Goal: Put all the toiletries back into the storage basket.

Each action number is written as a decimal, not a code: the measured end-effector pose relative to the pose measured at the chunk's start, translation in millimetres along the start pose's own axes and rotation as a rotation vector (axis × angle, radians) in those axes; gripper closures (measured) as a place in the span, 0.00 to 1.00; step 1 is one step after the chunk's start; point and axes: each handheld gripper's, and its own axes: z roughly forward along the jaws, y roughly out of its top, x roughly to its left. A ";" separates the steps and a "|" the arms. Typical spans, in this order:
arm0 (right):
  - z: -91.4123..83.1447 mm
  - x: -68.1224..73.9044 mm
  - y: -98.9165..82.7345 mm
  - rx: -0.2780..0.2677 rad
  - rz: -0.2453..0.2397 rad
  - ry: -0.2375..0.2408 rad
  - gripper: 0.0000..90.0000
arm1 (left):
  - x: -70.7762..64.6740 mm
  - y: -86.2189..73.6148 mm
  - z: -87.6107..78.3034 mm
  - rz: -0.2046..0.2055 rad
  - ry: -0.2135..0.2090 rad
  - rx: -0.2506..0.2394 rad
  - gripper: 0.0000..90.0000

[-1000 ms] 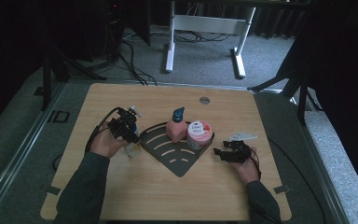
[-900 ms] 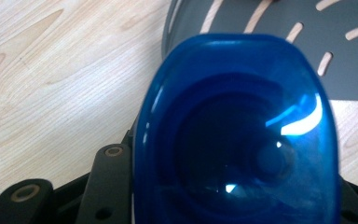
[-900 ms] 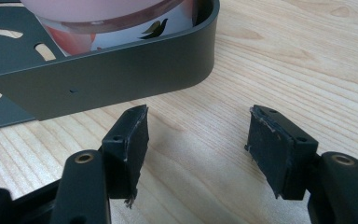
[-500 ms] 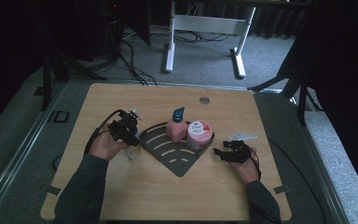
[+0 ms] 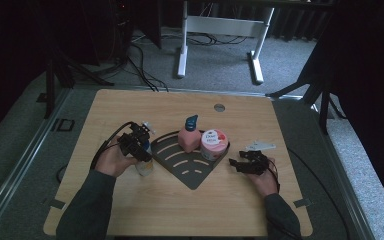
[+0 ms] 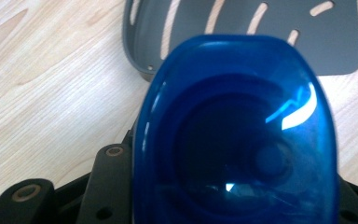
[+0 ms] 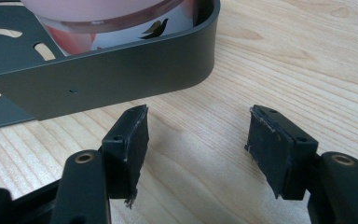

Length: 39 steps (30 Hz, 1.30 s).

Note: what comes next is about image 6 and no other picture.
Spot grey slotted metal tray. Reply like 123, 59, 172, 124
122, 0, 358, 83

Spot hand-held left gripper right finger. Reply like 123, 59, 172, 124
337, 176, 358, 224

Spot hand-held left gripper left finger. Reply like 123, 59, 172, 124
77, 121, 137, 224

